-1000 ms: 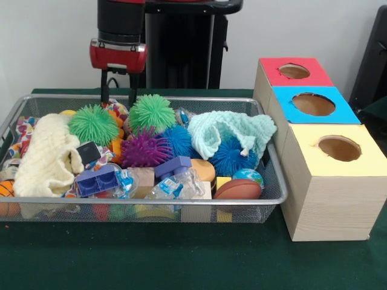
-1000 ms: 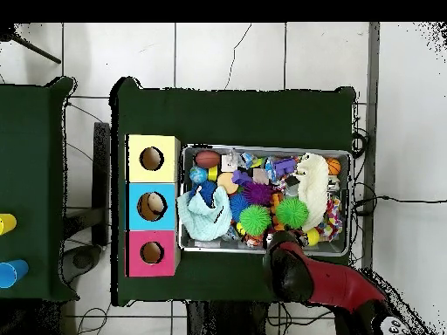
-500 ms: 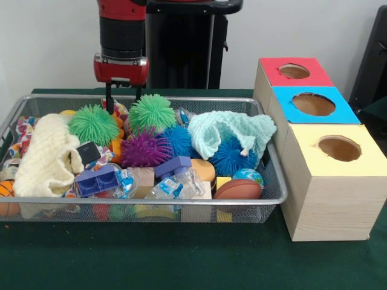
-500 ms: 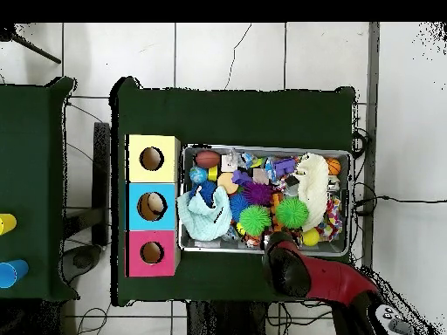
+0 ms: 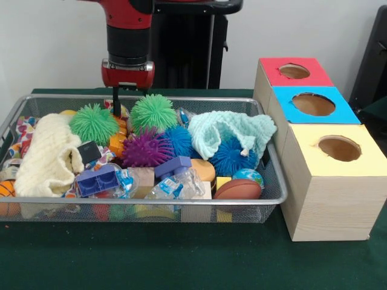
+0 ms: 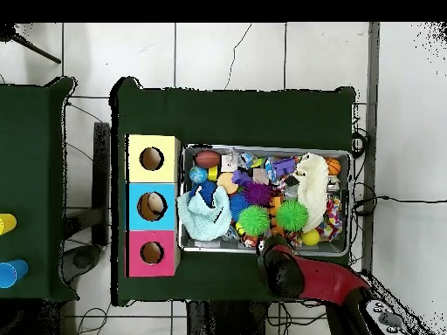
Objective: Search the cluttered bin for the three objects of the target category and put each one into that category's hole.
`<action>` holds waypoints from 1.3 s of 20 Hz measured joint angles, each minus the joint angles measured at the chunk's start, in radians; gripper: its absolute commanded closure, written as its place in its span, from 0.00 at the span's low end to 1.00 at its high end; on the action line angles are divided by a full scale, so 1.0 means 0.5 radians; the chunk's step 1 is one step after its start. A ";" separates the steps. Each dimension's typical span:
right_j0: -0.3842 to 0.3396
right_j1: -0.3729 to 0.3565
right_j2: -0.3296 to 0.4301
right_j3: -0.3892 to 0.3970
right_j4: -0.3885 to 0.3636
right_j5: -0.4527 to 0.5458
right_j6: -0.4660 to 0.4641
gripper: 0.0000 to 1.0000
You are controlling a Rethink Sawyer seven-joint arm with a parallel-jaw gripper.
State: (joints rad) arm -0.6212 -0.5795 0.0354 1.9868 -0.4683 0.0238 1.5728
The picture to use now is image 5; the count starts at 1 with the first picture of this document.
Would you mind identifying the dark green table cloth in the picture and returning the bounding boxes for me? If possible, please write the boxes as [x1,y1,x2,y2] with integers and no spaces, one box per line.
[358,96,387,123]
[0,88,387,290]

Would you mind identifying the polka dot cloth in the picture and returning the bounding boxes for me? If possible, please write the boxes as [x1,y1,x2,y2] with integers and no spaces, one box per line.
[102,98,131,119]

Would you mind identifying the shallow wire mesh bin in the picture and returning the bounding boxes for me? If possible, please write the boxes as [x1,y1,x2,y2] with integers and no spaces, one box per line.
[0,93,288,224]

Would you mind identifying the wooden box with three holes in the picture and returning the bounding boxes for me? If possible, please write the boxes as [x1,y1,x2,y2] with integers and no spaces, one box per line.
[252,57,387,242]

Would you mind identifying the black upright panel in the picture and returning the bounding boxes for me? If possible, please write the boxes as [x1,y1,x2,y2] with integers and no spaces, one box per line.
[348,5,387,105]

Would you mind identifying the brown toy football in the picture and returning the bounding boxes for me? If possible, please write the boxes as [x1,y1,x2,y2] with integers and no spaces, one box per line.
[213,178,262,200]

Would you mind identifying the mint knitted cloth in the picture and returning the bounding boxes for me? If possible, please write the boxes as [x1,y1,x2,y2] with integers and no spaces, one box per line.
[187,110,278,161]

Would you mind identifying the purple toy building brick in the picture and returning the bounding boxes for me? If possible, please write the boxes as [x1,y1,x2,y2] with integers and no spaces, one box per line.
[74,167,119,199]

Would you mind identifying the blue spiky rubber ball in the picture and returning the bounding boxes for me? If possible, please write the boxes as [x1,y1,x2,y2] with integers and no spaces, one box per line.
[209,137,264,178]
[163,124,194,160]

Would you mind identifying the globe print ball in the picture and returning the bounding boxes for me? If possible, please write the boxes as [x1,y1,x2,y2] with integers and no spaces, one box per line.
[231,168,265,190]

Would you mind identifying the green spiky rubber ball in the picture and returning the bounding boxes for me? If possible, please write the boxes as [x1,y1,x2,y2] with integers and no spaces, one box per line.
[129,93,179,135]
[68,103,120,147]

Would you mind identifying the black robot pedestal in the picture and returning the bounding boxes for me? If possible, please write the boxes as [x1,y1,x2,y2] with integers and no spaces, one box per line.
[150,0,244,90]

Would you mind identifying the cream knitted cloth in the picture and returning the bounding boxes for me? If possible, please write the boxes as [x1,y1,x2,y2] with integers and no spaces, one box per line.
[13,113,85,199]

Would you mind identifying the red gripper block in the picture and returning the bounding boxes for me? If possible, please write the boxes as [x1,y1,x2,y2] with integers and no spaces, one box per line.
[101,62,155,117]

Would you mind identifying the purple spiky rubber ball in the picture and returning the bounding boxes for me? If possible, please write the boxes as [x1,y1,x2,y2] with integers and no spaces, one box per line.
[120,126,175,169]

